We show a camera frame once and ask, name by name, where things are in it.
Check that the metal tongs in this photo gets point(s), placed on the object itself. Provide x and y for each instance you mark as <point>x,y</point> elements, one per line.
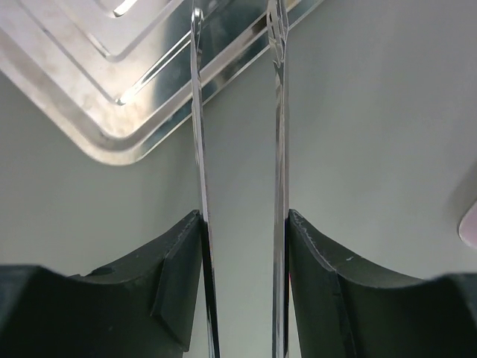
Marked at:
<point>277,26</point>

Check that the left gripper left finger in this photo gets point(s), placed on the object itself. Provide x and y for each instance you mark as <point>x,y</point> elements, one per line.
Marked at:
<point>140,305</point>

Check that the silver metal tray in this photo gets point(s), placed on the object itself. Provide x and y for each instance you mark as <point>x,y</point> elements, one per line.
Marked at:
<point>115,76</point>

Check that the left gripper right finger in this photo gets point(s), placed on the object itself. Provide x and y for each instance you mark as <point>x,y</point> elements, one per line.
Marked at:
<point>348,306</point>

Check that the pink chocolate tin box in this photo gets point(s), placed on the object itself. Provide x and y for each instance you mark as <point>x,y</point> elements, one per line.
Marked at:
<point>467,229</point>

